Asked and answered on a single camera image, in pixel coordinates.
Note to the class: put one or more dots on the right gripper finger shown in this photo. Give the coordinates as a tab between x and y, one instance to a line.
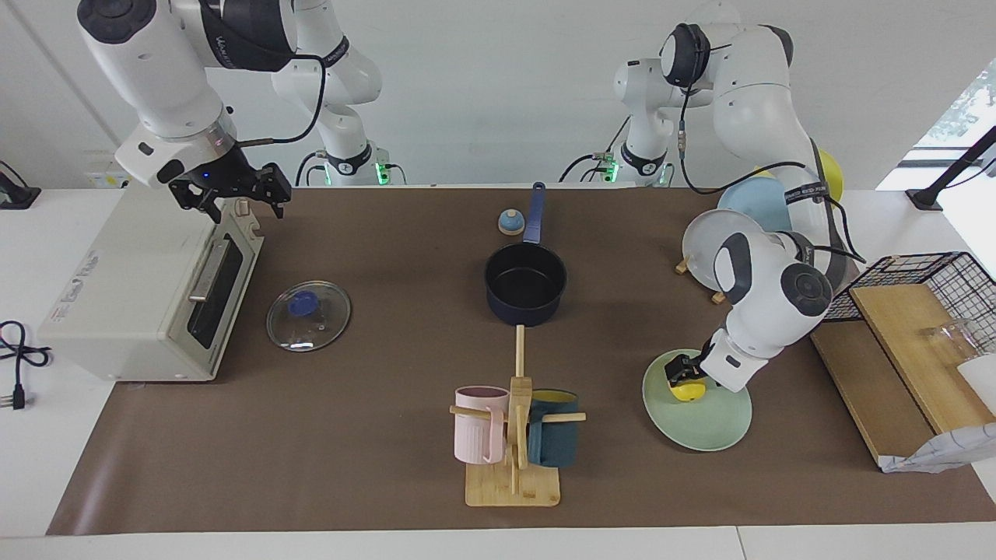
279	204
210	204

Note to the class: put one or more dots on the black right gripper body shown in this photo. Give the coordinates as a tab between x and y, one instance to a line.
226	173

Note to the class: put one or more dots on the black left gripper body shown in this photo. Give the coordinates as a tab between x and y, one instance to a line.
685	362

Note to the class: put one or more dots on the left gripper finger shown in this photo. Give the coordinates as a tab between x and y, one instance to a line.
697	379
670	377

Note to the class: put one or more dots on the glass lid with blue knob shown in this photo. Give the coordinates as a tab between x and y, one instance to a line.
307	330

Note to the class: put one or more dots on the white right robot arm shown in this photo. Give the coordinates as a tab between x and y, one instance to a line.
156	70

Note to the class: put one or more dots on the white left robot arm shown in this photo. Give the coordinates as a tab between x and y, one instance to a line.
762	101

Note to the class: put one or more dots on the mint green plate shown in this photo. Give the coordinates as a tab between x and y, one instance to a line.
700	428

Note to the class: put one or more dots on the wooden plate rack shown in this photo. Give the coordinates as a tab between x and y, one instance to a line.
683	266

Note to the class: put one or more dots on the grey plate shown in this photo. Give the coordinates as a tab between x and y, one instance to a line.
708	241

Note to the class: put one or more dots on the light blue plate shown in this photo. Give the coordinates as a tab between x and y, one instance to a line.
751	206

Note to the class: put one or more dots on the yellow plate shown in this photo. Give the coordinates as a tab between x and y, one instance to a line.
831	175

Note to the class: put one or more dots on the white toaster oven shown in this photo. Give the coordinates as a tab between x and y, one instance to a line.
124	288

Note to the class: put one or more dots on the dark teal mug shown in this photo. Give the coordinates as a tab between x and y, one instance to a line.
554	439

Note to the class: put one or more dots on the dark blue saucepan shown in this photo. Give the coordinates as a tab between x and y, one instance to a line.
525	313

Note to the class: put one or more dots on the brown wooden base board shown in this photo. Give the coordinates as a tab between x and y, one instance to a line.
864	381

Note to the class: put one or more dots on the wooden mug tree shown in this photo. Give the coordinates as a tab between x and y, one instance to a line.
513	486

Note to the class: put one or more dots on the pink ribbed mug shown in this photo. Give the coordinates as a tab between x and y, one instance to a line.
476	432

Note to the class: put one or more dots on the brown table mat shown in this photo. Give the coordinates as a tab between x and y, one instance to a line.
350	404

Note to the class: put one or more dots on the light wooden shelf board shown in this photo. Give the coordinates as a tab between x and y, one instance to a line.
910	342

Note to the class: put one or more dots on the clear glass cup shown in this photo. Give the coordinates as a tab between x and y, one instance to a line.
953	338

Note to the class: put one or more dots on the white crumpled paper bag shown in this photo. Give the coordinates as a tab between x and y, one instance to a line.
949	451

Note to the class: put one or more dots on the white cup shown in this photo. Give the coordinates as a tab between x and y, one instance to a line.
982	381

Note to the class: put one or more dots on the black clamp stand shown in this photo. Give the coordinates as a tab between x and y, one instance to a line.
926	198

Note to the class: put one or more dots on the white wall socket box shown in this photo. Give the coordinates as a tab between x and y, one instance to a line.
101	180

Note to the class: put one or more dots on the black desk mount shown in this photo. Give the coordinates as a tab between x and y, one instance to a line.
15	198

